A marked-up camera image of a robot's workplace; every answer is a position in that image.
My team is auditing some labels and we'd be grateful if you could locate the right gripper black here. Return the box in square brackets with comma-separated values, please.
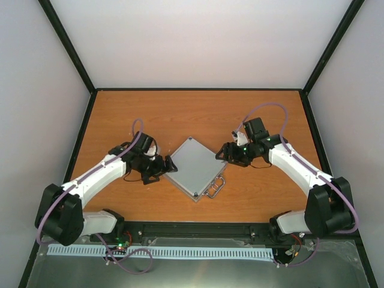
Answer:
[215, 141, 256, 167]

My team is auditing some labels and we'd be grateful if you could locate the black table edge frame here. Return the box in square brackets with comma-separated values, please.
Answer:
[52, 87, 349, 224]

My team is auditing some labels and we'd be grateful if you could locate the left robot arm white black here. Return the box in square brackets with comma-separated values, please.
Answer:
[35, 132, 178, 246]

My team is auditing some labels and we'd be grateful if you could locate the left black frame post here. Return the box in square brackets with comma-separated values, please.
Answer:
[38, 0, 96, 94]

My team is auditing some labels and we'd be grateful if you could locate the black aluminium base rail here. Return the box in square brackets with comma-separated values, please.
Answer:
[40, 219, 359, 247]

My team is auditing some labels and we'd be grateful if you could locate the aluminium poker case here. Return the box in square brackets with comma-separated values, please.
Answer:
[165, 137, 227, 202]

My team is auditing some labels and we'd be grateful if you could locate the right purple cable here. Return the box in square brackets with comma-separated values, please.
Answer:
[235, 102, 359, 268]

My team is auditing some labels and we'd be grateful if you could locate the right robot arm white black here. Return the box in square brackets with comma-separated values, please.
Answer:
[215, 134, 358, 240]

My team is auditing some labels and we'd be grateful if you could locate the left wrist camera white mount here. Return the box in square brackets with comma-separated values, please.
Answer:
[144, 145, 158, 158]

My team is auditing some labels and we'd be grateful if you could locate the green led circuit board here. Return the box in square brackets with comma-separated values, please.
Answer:
[115, 232, 133, 250]

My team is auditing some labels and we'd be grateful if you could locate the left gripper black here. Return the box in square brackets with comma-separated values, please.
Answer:
[137, 154, 178, 185]

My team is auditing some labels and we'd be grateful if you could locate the light blue cable duct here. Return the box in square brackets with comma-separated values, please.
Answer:
[46, 244, 274, 262]

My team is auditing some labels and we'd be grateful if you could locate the right black frame post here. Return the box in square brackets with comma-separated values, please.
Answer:
[302, 0, 365, 97]

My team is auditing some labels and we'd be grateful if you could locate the black frame post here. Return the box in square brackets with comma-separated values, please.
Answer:
[302, 0, 365, 97]
[38, 0, 96, 94]

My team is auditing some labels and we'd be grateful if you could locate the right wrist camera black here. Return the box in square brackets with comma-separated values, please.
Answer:
[232, 118, 269, 146]

